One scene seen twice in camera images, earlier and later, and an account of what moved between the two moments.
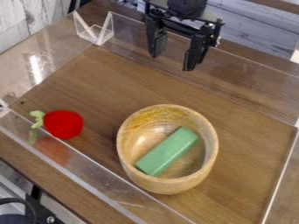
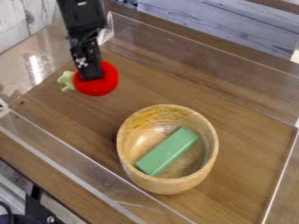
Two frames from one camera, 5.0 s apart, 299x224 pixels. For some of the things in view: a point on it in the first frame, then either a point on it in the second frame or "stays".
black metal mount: [43, 215] stays
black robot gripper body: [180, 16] → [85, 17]
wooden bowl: [168, 144] stays
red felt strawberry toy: [62, 122] → [94, 87]
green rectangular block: [169, 150] stays
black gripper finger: [197, 51] → [86, 52]
